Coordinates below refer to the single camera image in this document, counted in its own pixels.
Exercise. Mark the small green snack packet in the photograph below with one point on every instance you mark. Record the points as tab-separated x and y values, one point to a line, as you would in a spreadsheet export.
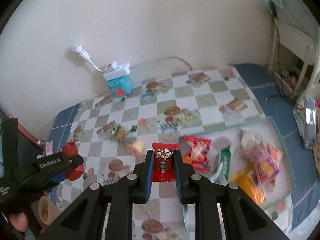
132	129

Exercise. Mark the white power strip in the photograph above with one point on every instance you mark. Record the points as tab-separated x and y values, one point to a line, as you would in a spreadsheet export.
117	72

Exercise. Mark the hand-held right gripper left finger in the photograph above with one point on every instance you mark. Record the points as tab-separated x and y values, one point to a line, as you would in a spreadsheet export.
150	175

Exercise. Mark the silver candy wrapper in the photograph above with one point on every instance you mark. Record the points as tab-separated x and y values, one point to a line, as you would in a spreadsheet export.
41	142

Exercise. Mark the white gooseneck lamp socket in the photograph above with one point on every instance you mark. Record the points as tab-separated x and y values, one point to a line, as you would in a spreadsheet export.
82	51

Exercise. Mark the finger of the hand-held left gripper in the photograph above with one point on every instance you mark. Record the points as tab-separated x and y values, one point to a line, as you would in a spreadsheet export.
76	162
58	178

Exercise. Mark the checkered printed tablecloth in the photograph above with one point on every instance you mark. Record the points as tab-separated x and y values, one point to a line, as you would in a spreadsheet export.
165	97

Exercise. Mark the chrome metal object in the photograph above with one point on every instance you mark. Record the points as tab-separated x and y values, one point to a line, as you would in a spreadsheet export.
309	117

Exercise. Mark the burger cookie packet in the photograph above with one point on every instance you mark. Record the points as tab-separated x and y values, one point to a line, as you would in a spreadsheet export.
118	133

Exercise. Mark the pink brown board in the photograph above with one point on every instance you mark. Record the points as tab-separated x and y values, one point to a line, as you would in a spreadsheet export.
23	130

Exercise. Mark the pink strawberry cake packet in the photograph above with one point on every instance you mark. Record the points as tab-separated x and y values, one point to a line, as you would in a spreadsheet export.
262	165

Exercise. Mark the pale orange snack packet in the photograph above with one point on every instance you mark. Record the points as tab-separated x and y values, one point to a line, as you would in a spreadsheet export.
275	152

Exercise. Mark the cream and pink roll packet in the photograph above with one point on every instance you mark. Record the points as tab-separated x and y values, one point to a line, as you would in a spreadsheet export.
136	147

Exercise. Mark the teal-rimmed white tray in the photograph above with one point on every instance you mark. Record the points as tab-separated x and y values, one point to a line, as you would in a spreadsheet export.
225	135

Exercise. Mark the pink candy wrapper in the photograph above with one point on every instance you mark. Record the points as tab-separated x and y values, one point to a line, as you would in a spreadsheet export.
49	147

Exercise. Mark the teal box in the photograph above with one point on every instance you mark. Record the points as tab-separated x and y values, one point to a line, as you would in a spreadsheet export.
120	86

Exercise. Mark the clear packet with white roll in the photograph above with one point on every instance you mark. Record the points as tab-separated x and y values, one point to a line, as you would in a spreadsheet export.
250	138

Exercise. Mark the red box-shaped snack packet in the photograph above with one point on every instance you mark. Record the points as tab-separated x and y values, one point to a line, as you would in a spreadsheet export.
70	150

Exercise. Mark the pink item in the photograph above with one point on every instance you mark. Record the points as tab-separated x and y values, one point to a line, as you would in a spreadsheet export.
291	80

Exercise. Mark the beige rounded object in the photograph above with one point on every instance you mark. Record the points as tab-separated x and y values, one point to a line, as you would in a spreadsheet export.
51	212

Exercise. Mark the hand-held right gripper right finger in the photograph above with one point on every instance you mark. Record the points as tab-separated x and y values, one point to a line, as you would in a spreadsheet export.
177	177

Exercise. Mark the red candy packet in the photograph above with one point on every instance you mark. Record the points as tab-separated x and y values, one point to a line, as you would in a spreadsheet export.
163	162

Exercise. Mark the red crinkled snack packet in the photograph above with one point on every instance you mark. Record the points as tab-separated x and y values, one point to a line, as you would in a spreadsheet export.
197	152

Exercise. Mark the person's left hand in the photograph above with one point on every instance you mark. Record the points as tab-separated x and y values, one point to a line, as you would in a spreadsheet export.
18	221

